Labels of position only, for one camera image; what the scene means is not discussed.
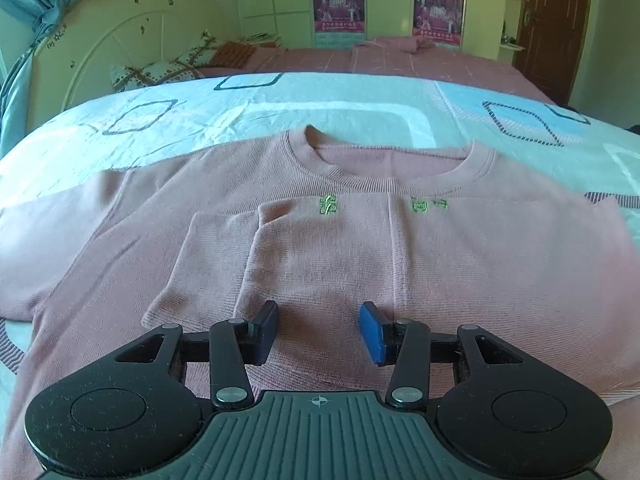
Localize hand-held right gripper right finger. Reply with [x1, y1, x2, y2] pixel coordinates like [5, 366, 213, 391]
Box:
[359, 301, 526, 409]

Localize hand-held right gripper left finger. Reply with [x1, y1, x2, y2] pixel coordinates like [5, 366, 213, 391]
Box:
[114, 300, 281, 411]

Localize pink sweater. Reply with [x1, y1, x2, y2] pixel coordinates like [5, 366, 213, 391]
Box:
[0, 127, 640, 480]

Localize patterned light bedsheet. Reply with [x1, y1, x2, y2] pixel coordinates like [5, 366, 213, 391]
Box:
[0, 72, 640, 480]

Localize pink checked bedspread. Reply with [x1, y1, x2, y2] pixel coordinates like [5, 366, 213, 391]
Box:
[205, 35, 551, 106]

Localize orange striped pillow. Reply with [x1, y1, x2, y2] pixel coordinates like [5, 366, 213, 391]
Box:
[207, 40, 262, 68]

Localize patterned white pillow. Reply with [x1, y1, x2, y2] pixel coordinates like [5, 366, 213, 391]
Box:
[170, 30, 227, 67]
[110, 57, 207, 93]

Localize crumpled pink cloth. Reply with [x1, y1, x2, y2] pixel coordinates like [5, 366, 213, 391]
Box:
[352, 35, 436, 57]

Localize stack of books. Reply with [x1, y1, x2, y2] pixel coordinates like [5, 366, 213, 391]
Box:
[240, 31, 289, 51]

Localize pale yellow wardrobe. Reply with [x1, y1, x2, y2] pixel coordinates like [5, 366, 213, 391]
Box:
[232, 0, 511, 59]

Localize white round headboard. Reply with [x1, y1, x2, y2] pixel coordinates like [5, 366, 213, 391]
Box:
[30, 0, 246, 113]

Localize brown wooden door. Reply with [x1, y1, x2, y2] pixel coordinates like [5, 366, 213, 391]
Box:
[512, 0, 594, 106]

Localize blue-grey curtain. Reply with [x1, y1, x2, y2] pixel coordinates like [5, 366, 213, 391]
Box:
[0, 0, 81, 156]

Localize corner wall shelf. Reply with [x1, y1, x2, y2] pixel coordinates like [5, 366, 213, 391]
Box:
[500, 0, 531, 54]

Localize purple wall poster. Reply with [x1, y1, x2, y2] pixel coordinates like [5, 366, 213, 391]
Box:
[414, 0, 467, 49]
[310, 0, 366, 49]

